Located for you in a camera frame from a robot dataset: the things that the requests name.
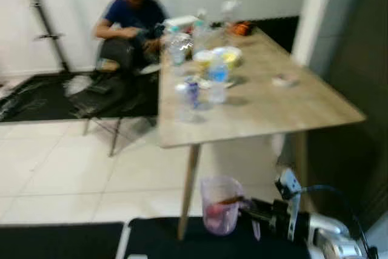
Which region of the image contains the clear plastic measuring jug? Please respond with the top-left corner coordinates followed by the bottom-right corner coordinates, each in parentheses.
top-left (200, 176), bottom-right (247, 237)

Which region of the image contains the light wooden dining table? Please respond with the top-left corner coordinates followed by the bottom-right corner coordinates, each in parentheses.
top-left (156, 25), bottom-right (367, 241)

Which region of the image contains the white plate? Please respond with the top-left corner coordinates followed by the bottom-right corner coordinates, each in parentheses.
top-left (199, 77), bottom-right (235, 89)

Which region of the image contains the purple drink can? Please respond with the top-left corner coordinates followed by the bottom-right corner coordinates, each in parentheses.
top-left (185, 77), bottom-right (201, 110)

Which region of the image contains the blue label water bottle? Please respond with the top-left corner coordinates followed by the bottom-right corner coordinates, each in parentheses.
top-left (208, 55), bottom-right (230, 106)

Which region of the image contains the small white dish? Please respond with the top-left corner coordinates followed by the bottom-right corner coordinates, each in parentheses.
top-left (272, 74), bottom-right (299, 88)

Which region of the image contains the orange and black tool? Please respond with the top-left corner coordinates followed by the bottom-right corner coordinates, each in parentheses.
top-left (233, 21), bottom-right (255, 37)

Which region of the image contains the white tray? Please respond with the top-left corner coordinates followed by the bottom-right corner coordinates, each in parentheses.
top-left (163, 15), bottom-right (198, 30)

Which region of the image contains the person in blue shirt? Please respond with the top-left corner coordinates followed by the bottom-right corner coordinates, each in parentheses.
top-left (91, 0), bottom-right (169, 73)

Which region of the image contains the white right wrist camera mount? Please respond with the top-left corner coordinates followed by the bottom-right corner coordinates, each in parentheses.
top-left (275, 168), bottom-right (303, 242)

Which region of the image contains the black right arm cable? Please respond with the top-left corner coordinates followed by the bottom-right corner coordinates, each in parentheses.
top-left (299, 184), bottom-right (372, 255)

